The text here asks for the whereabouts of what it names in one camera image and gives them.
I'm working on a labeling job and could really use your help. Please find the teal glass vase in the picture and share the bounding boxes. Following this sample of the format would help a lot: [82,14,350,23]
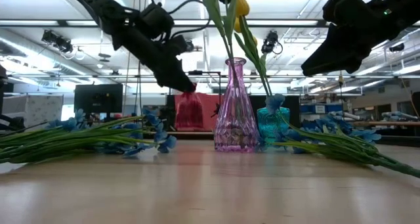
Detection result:
[256,106,291,145]

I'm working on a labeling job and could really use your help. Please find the pink ribbed glass vase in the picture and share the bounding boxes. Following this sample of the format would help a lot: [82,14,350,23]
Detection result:
[213,56,261,154]

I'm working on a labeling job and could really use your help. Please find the black computer monitor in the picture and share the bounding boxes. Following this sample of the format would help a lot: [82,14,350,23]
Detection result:
[73,83,124,114]

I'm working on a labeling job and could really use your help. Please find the blue artificial flower sprig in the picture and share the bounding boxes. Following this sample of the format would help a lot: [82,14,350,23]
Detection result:
[264,93,420,179]
[0,107,178,165]
[0,108,145,152]

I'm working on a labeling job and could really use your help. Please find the red panel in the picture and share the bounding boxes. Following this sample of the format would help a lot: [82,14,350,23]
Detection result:
[173,92,224,131]

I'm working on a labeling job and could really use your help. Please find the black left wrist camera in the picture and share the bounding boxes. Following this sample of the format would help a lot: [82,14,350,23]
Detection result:
[136,1,176,39]

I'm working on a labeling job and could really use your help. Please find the red glass vase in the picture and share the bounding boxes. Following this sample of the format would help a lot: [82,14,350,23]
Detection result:
[174,91,205,131]

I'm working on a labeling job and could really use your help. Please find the black ceiling device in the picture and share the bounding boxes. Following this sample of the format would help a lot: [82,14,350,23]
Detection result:
[41,29,74,54]

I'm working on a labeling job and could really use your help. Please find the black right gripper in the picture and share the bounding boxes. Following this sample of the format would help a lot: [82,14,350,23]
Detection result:
[301,0,406,77]

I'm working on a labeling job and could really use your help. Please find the black aluminium table frame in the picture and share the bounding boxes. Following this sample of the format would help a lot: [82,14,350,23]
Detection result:
[142,130,216,141]

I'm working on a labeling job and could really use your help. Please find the blue storage bin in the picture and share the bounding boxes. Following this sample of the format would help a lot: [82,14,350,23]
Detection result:
[300,102,346,115]

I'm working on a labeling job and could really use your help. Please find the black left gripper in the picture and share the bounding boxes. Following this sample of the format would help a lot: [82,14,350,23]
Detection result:
[112,23,198,94]

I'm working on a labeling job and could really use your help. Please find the black overhead camera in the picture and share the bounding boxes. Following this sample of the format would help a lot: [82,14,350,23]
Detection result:
[261,30,284,55]

